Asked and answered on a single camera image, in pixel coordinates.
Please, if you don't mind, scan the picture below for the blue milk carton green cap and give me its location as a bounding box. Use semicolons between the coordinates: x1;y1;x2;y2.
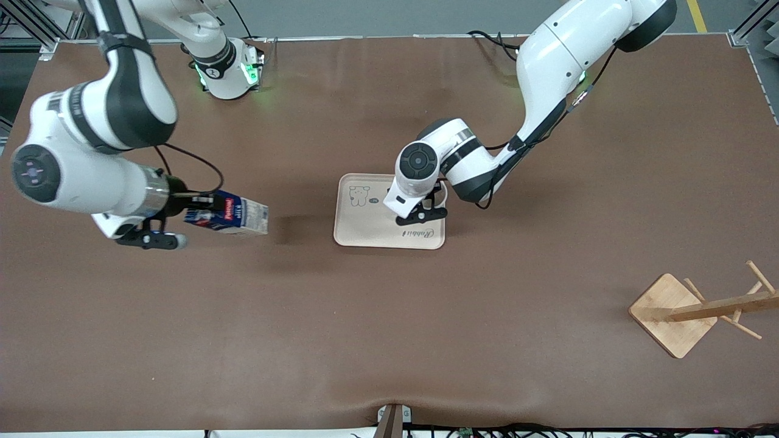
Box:
183;190;270;237

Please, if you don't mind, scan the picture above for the beige tray with bear print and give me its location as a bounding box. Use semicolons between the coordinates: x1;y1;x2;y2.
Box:
333;173;446;250

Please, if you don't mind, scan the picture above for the wooden cup stand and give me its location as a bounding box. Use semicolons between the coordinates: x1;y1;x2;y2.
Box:
628;260;779;360

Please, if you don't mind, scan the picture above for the brown table cover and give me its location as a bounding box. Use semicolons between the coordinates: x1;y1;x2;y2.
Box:
0;35;779;434

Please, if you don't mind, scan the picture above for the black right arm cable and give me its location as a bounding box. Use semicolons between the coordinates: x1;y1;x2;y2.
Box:
153;142;224;196

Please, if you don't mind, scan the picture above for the black left base cable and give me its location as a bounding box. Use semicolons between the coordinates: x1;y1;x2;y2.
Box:
467;29;524;61

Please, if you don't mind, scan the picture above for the black base cable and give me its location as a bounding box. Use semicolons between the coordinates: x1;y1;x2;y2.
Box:
467;29;524;61
226;0;279;64

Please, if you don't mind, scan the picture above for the black right base cable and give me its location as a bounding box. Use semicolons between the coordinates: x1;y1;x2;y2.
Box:
226;0;279;64

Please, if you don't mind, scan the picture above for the aluminium frame profile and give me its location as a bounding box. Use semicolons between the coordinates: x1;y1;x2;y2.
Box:
727;0;779;50
0;0;86;61

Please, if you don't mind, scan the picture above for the grey camera mount clamp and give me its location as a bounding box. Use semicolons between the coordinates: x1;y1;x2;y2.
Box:
376;403;413;438

